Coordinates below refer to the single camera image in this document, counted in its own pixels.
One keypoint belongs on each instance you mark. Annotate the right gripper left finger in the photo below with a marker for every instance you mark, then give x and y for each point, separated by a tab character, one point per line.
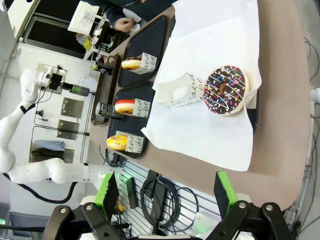
110	197

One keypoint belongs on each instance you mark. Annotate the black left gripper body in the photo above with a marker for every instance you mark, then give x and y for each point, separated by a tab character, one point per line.
56	81

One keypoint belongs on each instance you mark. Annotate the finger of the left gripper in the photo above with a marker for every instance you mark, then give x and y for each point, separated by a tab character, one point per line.
67	84
67	89

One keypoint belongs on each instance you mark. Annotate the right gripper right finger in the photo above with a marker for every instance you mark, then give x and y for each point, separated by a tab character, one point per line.
240	220

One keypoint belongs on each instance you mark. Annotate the yellow donut with sprinkles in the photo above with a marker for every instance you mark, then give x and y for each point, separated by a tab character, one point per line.
117	142

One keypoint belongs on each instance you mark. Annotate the red glazed donut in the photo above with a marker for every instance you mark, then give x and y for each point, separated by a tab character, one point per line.
123	106

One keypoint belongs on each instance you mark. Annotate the white printed paper donut sleeve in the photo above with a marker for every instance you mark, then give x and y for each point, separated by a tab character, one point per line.
136	143
148	62
142	107
180	85

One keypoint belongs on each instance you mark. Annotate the chocolate glazed donut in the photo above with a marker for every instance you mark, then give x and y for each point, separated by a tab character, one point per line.
130	63

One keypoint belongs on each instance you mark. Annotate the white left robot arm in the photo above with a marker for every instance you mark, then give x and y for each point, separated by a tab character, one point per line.
32	172

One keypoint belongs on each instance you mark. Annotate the person's bare hand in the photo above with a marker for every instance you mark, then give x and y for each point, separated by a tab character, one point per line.
123	25

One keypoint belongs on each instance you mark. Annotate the small black rectangular box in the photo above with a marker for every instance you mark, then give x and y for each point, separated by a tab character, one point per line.
131	193

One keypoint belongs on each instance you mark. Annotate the grey slotted base panel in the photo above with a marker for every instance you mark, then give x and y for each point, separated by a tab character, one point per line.
207	200

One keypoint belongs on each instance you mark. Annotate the black lime Pepsi can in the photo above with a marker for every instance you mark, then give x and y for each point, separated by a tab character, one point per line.
105	70

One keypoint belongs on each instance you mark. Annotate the black power adapter brick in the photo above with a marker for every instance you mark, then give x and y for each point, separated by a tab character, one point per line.
158	197

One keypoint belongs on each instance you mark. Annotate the folded blue cloth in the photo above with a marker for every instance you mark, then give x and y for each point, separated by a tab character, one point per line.
50	145

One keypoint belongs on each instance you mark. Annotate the black plastic serving tray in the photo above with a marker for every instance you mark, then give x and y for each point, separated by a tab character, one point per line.
255	117
147	37
125	125

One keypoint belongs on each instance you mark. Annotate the white paper shopping bag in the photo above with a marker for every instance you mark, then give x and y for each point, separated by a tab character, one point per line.
85	17

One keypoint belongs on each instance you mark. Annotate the large white paper sheet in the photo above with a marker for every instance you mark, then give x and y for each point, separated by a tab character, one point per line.
212	140

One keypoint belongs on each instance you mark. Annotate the person's dark clothed body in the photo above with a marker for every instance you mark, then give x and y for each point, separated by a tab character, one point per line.
150	7

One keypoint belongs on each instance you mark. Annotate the chocolate donut with rainbow sprinkles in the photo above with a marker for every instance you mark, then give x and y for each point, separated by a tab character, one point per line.
225	95

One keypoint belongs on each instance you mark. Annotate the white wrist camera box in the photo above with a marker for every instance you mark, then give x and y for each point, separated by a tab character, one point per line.
46	75

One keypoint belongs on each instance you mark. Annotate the grey metal wall plate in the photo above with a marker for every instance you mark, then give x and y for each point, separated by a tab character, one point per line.
67	130
72	107

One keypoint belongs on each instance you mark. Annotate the white paper wall notice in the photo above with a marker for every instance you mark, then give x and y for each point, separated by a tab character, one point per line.
87	82

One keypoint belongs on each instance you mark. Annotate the aluminium table frame leg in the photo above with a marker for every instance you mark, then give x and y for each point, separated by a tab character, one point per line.
298	195

